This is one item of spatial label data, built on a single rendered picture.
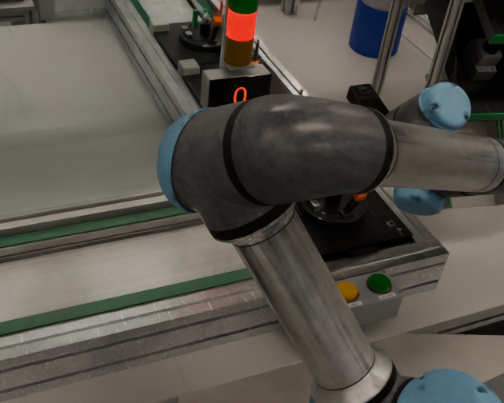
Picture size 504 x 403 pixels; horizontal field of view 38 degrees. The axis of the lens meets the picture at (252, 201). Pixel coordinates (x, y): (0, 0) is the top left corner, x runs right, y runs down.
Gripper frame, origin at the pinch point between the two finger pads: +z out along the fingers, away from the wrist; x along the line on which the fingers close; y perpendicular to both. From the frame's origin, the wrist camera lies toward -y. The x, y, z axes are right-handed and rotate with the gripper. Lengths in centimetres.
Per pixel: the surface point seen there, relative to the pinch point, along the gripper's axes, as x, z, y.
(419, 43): 77, 70, -44
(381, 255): 3.1, 1.2, 20.9
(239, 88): -19.1, -3.4, -14.1
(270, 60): 15, 51, -38
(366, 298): -5.5, -4.8, 27.9
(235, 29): -20.5, -11.3, -21.9
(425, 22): 85, 75, -53
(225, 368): -31.6, 3.1, 33.7
